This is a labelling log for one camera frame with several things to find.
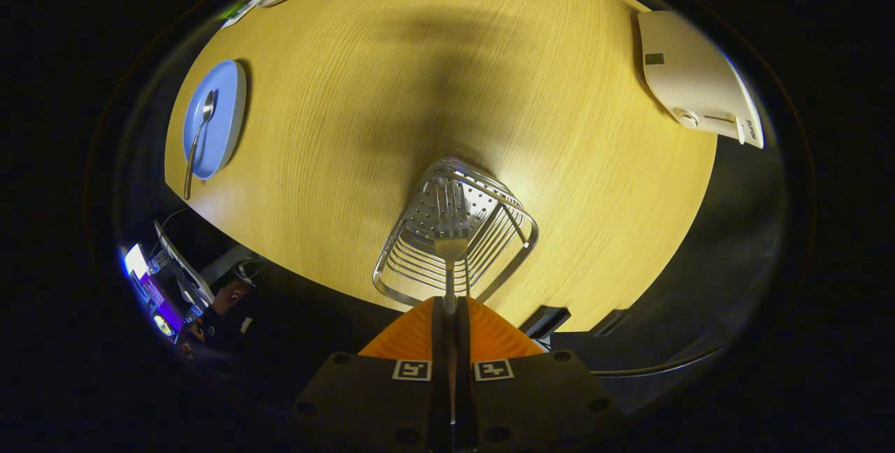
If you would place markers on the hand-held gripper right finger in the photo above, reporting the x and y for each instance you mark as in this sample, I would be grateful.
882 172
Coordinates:
538 404

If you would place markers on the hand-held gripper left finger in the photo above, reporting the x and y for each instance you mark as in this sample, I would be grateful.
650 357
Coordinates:
370 404

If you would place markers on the metal fork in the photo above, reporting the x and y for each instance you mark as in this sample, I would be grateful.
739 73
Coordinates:
451 250

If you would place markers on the metal spoon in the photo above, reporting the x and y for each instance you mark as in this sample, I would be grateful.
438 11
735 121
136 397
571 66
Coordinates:
198 138

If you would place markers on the black table clamp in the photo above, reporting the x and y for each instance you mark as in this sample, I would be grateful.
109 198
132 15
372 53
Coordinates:
612 321
547 320

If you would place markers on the open laptop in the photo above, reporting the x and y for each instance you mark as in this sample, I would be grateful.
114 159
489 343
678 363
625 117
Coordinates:
185 271

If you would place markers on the blue plate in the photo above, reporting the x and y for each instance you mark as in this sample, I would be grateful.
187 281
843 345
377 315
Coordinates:
227 117

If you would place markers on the white toaster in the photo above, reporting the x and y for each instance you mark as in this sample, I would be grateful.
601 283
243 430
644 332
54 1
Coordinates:
692 75

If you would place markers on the white square coaster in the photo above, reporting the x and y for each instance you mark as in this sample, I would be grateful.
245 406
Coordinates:
250 7

